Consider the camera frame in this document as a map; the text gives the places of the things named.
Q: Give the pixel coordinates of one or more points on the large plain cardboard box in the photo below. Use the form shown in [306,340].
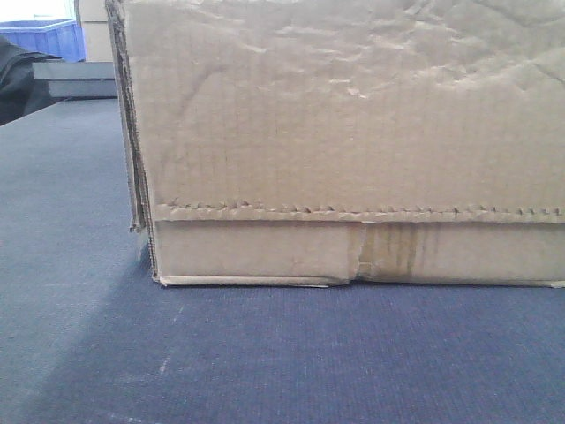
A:
[321,142]

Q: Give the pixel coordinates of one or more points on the blue plastic bin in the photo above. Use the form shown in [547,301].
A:
[57,37]

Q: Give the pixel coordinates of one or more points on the grey metal shelf edge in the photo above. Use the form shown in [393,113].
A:
[77,80]

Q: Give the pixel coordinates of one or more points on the beige background cardboard box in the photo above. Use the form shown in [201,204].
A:
[93,20]

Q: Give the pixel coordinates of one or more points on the black cloth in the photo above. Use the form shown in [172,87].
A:
[21,93]

